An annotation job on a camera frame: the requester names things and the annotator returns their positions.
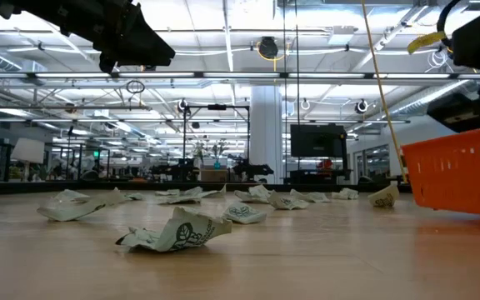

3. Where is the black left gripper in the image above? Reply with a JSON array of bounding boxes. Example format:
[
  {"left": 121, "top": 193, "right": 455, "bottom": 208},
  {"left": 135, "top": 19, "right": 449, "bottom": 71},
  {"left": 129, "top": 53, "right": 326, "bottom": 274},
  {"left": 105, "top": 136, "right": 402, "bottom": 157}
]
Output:
[{"left": 35, "top": 0, "right": 177, "bottom": 74}]

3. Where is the orange plastic basket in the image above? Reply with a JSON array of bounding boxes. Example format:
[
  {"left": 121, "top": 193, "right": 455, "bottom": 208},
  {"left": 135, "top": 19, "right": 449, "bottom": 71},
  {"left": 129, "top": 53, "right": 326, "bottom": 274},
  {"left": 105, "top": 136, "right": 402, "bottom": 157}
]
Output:
[{"left": 401, "top": 123, "right": 480, "bottom": 218}]

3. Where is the long ceiling light bar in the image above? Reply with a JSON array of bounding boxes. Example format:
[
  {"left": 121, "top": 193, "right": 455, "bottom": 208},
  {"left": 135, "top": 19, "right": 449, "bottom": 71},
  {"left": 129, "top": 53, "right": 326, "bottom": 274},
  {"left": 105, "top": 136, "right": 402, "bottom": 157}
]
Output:
[{"left": 0, "top": 71, "right": 480, "bottom": 80}]

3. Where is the white shade lamp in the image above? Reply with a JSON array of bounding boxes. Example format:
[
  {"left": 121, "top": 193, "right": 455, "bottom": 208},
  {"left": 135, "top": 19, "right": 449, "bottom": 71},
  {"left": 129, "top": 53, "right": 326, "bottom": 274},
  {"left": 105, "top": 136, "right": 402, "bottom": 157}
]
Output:
[{"left": 10, "top": 137, "right": 46, "bottom": 181}]

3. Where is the blue vase with flowers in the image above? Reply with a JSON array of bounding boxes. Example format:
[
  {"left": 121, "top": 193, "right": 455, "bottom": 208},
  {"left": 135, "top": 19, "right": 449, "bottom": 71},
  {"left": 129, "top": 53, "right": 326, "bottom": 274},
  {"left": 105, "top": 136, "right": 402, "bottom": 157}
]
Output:
[{"left": 208, "top": 140, "right": 229, "bottom": 171}]

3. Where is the black monitor screen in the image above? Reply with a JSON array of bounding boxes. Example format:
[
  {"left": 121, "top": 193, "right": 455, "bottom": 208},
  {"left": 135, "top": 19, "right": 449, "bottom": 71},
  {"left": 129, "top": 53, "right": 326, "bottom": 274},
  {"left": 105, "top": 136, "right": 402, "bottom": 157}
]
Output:
[{"left": 289, "top": 123, "right": 348, "bottom": 158}]

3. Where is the brown cardboard box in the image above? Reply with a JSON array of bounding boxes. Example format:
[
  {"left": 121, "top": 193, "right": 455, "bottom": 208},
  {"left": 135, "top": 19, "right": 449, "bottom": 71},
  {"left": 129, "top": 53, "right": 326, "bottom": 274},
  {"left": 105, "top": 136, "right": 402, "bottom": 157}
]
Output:
[{"left": 200, "top": 168, "right": 229, "bottom": 183}]

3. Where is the white building column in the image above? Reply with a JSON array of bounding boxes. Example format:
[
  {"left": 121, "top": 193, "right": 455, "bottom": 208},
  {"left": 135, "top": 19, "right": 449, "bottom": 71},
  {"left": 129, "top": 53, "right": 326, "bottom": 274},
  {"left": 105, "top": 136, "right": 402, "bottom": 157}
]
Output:
[{"left": 250, "top": 85, "right": 285, "bottom": 184}]

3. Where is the yellow hanging cable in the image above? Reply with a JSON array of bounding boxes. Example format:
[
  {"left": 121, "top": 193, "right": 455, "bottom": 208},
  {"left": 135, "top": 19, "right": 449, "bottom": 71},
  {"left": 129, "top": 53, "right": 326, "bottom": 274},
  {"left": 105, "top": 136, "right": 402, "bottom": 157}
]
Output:
[{"left": 360, "top": 0, "right": 408, "bottom": 184}]

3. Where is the yellow cable tag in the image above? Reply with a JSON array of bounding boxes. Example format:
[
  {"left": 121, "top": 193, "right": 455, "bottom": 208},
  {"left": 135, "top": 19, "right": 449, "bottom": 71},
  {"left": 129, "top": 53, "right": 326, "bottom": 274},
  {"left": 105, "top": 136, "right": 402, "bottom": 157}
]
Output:
[{"left": 406, "top": 31, "right": 448, "bottom": 55}]

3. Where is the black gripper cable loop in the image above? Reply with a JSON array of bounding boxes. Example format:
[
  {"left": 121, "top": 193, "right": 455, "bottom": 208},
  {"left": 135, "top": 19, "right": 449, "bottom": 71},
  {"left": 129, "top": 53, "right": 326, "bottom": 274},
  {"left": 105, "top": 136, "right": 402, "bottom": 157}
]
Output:
[{"left": 436, "top": 0, "right": 463, "bottom": 48}]

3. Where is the black background frame rig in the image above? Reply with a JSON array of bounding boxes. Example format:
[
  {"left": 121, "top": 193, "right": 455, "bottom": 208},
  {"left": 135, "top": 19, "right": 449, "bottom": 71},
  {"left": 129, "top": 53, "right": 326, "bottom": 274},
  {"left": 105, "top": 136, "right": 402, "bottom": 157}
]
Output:
[{"left": 181, "top": 103, "right": 252, "bottom": 178}]

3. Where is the black ceiling cable reel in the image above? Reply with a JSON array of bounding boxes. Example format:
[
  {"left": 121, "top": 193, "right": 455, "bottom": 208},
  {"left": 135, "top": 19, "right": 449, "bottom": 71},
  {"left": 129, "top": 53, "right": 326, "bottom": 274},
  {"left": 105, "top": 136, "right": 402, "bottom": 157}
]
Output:
[{"left": 257, "top": 36, "right": 281, "bottom": 60}]

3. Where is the thin black hanging cable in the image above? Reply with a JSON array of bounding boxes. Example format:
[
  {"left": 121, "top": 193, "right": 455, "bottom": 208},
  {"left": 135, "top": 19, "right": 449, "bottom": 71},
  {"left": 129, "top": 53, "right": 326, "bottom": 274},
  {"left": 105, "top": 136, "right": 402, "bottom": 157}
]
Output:
[
  {"left": 282, "top": 0, "right": 288, "bottom": 180},
  {"left": 294, "top": 0, "right": 302, "bottom": 126}
]

